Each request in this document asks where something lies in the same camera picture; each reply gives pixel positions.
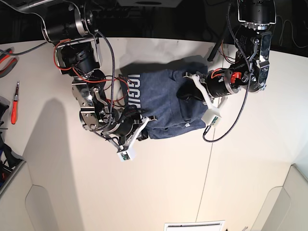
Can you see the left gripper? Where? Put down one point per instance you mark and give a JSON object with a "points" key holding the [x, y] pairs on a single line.
{"points": [[195, 90]]}

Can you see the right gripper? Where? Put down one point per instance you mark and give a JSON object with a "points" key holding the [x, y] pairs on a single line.
{"points": [[123, 135]]}

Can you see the dark blue t-shirt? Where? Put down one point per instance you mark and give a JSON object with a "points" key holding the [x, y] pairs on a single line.
{"points": [[153, 89]]}

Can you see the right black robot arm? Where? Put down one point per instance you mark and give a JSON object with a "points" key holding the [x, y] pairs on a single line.
{"points": [[69, 25]]}

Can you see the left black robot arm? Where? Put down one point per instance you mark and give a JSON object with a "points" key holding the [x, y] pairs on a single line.
{"points": [[249, 70]]}

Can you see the white vent panel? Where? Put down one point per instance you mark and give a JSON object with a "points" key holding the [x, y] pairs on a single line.
{"points": [[195, 226]]}

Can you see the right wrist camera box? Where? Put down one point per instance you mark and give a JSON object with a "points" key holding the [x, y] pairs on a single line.
{"points": [[125, 155]]}

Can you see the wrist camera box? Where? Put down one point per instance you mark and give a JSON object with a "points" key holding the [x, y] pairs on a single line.
{"points": [[125, 155], [211, 117]]}

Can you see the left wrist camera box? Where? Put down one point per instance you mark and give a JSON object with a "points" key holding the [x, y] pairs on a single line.
{"points": [[211, 117]]}

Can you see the orange handled screwdriver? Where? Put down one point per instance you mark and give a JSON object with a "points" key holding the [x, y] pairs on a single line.
{"points": [[14, 114]]}

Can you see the orange handled pliers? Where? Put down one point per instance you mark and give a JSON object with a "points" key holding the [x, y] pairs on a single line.
{"points": [[9, 62]]}

